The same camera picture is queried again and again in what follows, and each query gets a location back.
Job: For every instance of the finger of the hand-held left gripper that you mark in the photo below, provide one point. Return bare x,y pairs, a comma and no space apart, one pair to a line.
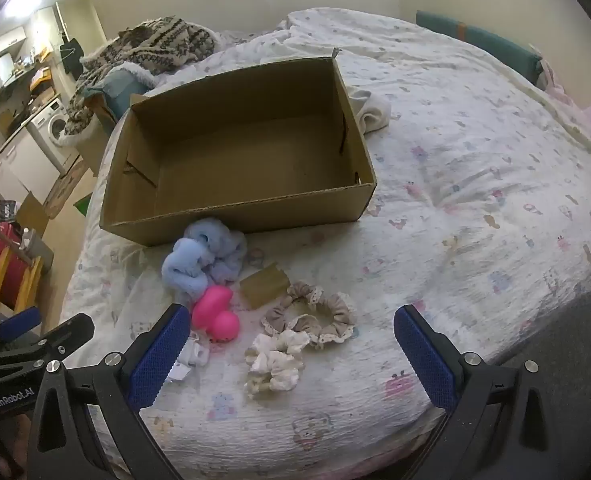
70,331
19,321

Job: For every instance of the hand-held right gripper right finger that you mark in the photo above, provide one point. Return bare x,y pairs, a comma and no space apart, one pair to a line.
425,360

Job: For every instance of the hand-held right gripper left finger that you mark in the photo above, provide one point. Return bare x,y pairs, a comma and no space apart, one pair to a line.
158,360

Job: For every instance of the small white packet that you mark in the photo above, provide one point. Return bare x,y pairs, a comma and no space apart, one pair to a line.
190,357

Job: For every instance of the pink rubber toy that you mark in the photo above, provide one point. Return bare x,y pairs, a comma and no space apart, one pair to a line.
215,315

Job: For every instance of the light blue fluffy scrunchie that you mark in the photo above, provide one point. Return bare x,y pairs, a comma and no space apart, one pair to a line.
188,267

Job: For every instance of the cream scrunchie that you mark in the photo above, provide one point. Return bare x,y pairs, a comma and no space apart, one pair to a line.
273,362

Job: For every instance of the beige lace-trimmed scrunchie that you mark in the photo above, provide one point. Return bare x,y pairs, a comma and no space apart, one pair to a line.
315,315

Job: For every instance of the lavender fluffy scrunchie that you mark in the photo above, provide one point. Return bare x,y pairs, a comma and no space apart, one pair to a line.
223,250

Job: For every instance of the brown cardboard box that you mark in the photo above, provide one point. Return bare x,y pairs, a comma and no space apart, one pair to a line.
235,160

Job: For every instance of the yellow wooden rack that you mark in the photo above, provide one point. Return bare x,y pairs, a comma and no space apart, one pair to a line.
13,280

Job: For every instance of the brown cardboard piece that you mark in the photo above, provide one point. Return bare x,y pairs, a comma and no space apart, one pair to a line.
264,285

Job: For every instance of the printed white bed quilt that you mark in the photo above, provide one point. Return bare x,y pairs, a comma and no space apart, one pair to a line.
425,210

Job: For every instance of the white cabinet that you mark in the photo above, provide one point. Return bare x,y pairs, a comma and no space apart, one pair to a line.
20,165

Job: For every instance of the white washing machine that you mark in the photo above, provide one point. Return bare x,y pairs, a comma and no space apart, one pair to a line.
53,125

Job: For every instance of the teal fleece-edged cushion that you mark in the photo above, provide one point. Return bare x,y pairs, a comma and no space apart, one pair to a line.
123,85

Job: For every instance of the white cloth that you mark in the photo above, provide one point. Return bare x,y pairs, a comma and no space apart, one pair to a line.
373,110

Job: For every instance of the patterned knit blanket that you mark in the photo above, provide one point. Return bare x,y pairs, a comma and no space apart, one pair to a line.
140,55

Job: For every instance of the pink clothing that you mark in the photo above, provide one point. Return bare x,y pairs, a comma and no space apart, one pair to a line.
583,105

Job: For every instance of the teal headboard cushion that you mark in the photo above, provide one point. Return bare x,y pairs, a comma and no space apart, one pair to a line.
480,40

